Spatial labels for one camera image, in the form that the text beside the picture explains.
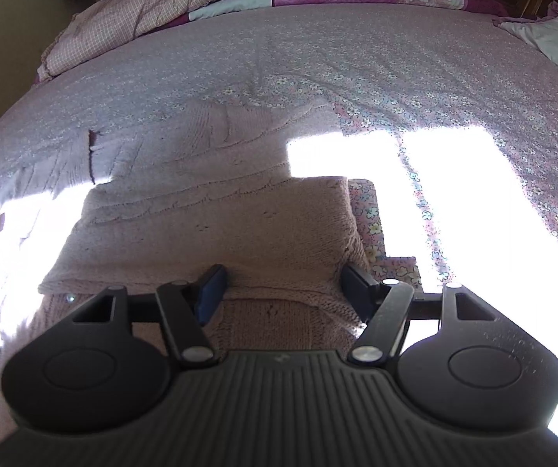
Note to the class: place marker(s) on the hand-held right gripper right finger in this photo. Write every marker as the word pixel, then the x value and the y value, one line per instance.
pixel 355 294

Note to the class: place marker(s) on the pink patchwork quilt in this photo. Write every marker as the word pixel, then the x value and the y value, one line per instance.
pixel 162 5

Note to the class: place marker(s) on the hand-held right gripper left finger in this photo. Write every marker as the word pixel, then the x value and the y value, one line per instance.
pixel 212 294

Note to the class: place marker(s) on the floral bed sheet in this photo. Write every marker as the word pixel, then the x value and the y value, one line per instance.
pixel 405 82

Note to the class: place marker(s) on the white knitted cloth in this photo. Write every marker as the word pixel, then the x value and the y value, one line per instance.
pixel 201 214

